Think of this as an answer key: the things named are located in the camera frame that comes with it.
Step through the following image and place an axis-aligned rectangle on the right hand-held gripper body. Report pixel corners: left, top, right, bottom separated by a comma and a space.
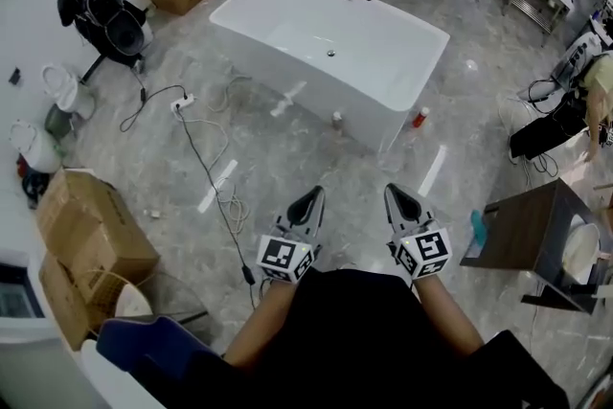
385, 215, 454, 282

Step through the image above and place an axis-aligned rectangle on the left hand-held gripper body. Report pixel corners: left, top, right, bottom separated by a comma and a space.
256, 214, 323, 286

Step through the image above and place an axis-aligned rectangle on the person's right forearm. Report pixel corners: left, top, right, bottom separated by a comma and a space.
410, 273, 486, 361

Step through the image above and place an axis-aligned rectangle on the person's left forearm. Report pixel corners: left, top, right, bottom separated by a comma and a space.
222, 277, 307, 371

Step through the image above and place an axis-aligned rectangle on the white bathtub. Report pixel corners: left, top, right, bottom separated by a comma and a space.
209, 0, 451, 154

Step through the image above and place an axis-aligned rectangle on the teal cloth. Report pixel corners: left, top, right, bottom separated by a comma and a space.
469, 209, 488, 251

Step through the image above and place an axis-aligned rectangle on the dark wooden vanity cabinet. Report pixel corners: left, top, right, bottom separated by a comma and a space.
459, 178, 606, 314

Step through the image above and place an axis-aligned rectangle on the person's black clothing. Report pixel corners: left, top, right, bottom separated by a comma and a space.
127, 266, 572, 409

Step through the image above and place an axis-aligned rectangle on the blue fabric seat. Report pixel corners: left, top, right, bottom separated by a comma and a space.
94, 314, 222, 382

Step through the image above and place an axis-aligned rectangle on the white sink basin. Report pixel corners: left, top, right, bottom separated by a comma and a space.
560, 221, 602, 285

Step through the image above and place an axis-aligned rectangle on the large cardboard box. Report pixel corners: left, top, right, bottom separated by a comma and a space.
34, 167, 161, 303

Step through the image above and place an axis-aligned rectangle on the black office chair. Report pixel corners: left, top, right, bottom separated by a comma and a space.
79, 0, 155, 85

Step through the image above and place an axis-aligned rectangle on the white appliance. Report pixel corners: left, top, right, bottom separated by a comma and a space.
0, 247, 104, 409

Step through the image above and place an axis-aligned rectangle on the white bucket with lid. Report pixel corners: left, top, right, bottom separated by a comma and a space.
8, 119, 64, 174

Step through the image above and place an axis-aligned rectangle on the black power cable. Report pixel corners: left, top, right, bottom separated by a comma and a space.
119, 70, 258, 310

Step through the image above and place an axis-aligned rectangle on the white cable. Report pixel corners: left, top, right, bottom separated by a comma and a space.
184, 75, 253, 236

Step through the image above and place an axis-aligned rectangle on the cardboard box with straps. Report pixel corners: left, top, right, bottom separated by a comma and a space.
37, 251, 126, 352

